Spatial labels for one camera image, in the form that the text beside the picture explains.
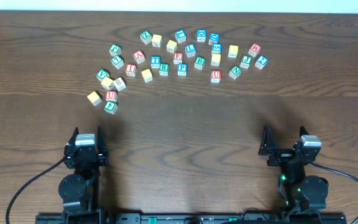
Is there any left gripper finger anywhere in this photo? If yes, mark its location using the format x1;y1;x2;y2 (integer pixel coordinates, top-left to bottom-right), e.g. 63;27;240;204
68;127;79;146
97;126;108;154

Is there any green N block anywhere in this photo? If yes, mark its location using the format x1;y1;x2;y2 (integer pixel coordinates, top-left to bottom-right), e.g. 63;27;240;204
229;65;242;80

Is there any red E block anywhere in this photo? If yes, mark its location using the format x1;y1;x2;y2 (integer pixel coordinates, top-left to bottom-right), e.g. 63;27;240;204
173;52;183;65

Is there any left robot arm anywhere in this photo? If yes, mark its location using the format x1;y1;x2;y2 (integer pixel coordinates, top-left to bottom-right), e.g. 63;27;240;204
58;127;111;223

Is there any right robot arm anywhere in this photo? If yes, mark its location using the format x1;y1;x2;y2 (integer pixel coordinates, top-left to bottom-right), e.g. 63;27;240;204
258;126;329;222

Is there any green 4 block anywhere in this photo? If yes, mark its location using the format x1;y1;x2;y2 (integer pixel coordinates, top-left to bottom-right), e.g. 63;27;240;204
104;101;118;114

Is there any yellow block far left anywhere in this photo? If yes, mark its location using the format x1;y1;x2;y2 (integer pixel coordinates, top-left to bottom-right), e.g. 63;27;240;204
87;91;102;106

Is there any red U block left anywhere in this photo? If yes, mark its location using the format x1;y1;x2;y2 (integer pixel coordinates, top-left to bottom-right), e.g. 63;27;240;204
105;91;117;103

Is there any red u block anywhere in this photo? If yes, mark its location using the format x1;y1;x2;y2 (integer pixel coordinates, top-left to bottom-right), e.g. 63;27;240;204
211;70;222;83
105;91;117;103

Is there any yellow block beside V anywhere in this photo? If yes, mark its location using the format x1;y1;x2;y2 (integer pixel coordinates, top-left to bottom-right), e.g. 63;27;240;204
101;77;114;90

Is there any plain wooden picture block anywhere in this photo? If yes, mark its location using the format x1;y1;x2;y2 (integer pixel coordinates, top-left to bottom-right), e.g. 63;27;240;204
113;77;126;91

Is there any green V block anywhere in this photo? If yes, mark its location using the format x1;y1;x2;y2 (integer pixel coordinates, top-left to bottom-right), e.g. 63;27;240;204
96;69;110;82

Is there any blue 2 block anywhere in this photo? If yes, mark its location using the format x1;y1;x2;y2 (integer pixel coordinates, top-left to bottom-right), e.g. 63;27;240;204
255;55;269;70

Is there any red I block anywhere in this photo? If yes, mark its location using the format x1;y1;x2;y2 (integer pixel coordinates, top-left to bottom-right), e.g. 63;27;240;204
126;63;137;77

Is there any yellow block centre low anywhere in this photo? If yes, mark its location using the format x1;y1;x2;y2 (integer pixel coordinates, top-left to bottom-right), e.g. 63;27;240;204
141;69;153;83

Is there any green 7 block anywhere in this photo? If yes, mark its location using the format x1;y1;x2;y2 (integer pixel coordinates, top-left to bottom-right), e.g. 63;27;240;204
111;55;124;69

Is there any green J block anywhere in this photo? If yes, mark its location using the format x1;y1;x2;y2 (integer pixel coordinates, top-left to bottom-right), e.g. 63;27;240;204
240;55;252;69

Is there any red U block right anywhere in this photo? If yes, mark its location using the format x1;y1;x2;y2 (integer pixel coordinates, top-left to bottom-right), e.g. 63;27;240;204
211;70;222;83

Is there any red M block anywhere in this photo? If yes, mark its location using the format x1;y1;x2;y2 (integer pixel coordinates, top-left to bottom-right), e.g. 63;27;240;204
248;43;261;57

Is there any yellow block right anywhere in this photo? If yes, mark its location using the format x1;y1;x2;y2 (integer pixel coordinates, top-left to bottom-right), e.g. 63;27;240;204
228;45;239;58

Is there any yellow S block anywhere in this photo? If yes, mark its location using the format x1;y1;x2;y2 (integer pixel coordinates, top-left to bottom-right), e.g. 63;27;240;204
211;54;221;66

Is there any green block upper left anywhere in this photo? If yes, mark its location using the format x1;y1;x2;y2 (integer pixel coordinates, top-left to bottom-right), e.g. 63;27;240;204
109;44;122;57

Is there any red A block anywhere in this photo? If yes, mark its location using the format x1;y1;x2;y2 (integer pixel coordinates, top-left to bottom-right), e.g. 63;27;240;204
133;50;145;64

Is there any green R block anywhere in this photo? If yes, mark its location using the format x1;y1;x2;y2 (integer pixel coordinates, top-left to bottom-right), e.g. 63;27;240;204
159;63;170;76

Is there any blue T block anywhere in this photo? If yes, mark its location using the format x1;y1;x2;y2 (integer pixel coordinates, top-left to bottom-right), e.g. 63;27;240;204
150;55;161;69

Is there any green B block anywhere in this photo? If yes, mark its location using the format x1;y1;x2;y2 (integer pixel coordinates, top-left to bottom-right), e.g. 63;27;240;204
194;56;206;70

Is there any blue 5 block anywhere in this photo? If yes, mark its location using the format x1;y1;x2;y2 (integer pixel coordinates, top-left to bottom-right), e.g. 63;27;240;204
211;43;222;54

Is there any blue P block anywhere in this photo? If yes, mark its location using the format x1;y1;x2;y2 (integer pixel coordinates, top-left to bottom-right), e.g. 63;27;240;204
177;63;188;76

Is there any green Z block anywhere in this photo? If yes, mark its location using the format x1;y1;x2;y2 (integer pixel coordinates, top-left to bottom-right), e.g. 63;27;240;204
140;30;152;45

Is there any blue D block tilted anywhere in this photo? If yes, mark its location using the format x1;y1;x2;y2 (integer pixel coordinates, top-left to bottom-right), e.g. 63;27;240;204
208;32;219;45

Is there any yellow block top left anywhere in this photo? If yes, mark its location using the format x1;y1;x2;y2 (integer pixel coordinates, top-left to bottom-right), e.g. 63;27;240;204
152;34;162;47

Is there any blue L block middle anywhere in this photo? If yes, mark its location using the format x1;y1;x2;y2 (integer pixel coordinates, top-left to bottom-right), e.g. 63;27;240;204
185;44;196;57

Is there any yellow block centre top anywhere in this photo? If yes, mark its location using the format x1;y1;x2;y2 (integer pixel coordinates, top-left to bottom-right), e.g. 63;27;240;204
166;40;178;54

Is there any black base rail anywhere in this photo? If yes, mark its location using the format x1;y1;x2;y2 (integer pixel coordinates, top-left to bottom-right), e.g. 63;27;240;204
35;213;347;224

